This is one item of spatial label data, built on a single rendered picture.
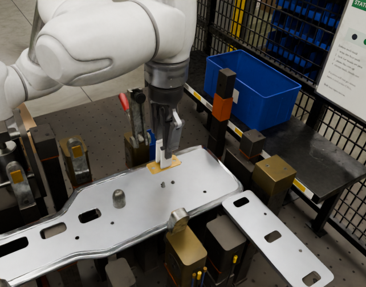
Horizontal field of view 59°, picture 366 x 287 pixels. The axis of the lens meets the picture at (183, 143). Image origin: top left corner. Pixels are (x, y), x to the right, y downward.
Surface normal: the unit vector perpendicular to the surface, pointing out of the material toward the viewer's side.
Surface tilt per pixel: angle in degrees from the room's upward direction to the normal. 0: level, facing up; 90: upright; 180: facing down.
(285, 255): 0
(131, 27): 53
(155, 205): 0
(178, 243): 0
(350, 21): 90
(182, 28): 90
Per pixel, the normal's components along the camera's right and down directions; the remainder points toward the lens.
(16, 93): 0.80, 0.40
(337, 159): 0.06, -0.77
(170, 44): 0.68, 0.59
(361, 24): -0.85, 0.30
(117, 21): 0.50, -0.31
